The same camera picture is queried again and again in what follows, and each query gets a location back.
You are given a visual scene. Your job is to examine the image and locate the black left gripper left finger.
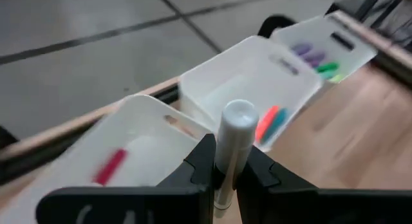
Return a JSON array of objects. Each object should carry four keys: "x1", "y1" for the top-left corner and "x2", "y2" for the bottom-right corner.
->
[{"x1": 35, "y1": 133, "x2": 216, "y2": 224}]

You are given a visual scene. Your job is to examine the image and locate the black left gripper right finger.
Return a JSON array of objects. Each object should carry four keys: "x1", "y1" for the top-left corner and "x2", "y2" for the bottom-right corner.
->
[{"x1": 236, "y1": 145, "x2": 412, "y2": 224}]

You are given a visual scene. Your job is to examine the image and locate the orange slim highlighter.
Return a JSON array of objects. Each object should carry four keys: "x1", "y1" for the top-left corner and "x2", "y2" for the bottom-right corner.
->
[{"x1": 254, "y1": 104, "x2": 280, "y2": 144}]

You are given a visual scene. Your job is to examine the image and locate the teal slim highlighter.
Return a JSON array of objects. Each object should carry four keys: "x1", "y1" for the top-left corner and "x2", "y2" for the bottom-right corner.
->
[{"x1": 261, "y1": 107, "x2": 290, "y2": 145}]

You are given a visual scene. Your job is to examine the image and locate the magenta-capped white marker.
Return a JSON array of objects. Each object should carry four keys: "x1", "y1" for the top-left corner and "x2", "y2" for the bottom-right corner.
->
[{"x1": 213, "y1": 98, "x2": 260, "y2": 219}]

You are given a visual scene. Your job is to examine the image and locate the green highlighter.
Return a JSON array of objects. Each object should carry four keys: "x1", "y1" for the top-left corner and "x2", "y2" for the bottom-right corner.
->
[{"x1": 315, "y1": 61, "x2": 341, "y2": 74}]

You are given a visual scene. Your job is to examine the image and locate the white plastic bin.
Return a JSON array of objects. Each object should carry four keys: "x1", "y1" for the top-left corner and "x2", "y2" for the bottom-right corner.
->
[
  {"x1": 269, "y1": 14, "x2": 378, "y2": 87},
  {"x1": 0, "y1": 94, "x2": 214, "y2": 224},
  {"x1": 178, "y1": 35, "x2": 324, "y2": 154}
]

